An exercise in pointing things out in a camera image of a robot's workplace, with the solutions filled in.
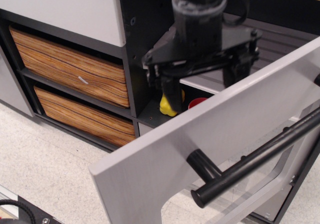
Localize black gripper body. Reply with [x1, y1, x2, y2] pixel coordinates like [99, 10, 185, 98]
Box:
[142, 10, 262, 84]

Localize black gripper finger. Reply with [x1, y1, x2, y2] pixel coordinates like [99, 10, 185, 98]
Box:
[160, 76, 183, 111]
[222, 57, 251, 87]

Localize grey toy oven door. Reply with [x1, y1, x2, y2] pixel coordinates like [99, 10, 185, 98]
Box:
[89, 38, 320, 224]

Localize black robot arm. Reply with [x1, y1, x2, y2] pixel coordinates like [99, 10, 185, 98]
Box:
[142, 0, 262, 113]

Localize grey oven rack tray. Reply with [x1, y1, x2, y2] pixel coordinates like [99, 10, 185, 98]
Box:
[180, 18, 318, 94]

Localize grey lower oven drawer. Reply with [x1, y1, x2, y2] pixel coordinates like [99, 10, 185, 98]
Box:
[137, 123, 294, 222]

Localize yellow toy bell pepper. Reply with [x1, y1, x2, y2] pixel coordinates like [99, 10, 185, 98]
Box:
[159, 93, 179, 117]

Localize red toy cup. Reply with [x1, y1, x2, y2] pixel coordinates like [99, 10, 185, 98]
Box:
[188, 97, 207, 109]

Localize upper wood-pattern storage bin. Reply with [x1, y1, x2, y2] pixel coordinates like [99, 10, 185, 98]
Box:
[9, 26, 130, 108]

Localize wood-pattern storage bin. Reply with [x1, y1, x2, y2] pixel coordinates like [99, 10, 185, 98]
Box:
[9, 26, 130, 108]
[34, 86, 136, 147]

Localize lower wood-pattern storage bin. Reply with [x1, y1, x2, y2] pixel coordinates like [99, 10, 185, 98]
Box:
[34, 86, 136, 147]

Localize black oven door handle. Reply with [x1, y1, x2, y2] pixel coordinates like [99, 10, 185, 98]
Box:
[186, 73, 320, 208]

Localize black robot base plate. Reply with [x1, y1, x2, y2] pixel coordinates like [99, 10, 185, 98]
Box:
[17, 196, 62, 224]

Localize black braided cable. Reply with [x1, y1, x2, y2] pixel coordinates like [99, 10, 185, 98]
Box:
[0, 198, 36, 224]

